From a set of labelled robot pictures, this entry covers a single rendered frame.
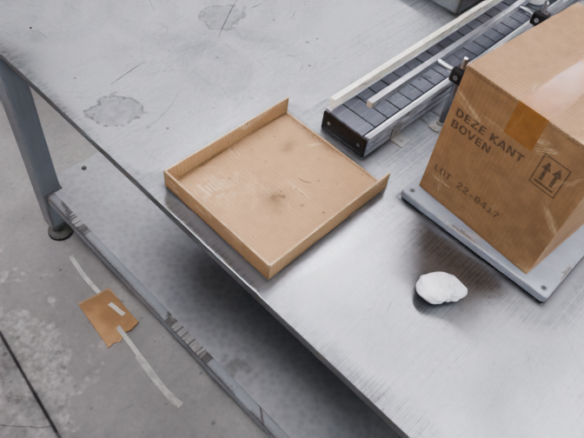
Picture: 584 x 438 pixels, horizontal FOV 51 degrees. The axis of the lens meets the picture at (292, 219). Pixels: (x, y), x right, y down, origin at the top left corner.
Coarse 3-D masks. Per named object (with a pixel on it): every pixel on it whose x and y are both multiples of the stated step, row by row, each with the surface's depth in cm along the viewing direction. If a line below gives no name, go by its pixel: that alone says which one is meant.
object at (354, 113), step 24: (504, 0) 145; (552, 0) 147; (480, 24) 138; (504, 24) 139; (432, 48) 130; (480, 48) 132; (408, 72) 124; (432, 72) 125; (360, 96) 118; (408, 96) 119; (360, 120) 114; (384, 120) 115
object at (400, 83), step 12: (528, 0) 131; (504, 12) 127; (492, 24) 124; (468, 36) 120; (456, 48) 118; (432, 60) 114; (420, 72) 112; (396, 84) 108; (372, 96) 106; (384, 96) 107
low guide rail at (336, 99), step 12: (492, 0) 138; (468, 12) 134; (480, 12) 137; (456, 24) 131; (432, 36) 127; (408, 48) 123; (420, 48) 125; (396, 60) 121; (372, 72) 117; (384, 72) 120; (360, 84) 115; (336, 96) 112; (348, 96) 115
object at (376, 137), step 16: (560, 0) 148; (576, 0) 156; (512, 32) 137; (448, 80) 124; (352, 96) 118; (432, 96) 122; (400, 112) 117; (416, 112) 121; (336, 128) 115; (384, 128) 114; (352, 144) 115; (368, 144) 113
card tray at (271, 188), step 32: (288, 96) 117; (256, 128) 116; (288, 128) 117; (192, 160) 106; (224, 160) 110; (256, 160) 111; (288, 160) 112; (320, 160) 113; (192, 192) 105; (224, 192) 106; (256, 192) 106; (288, 192) 107; (320, 192) 108; (352, 192) 109; (224, 224) 97; (256, 224) 102; (288, 224) 103; (320, 224) 103; (256, 256) 94; (288, 256) 96
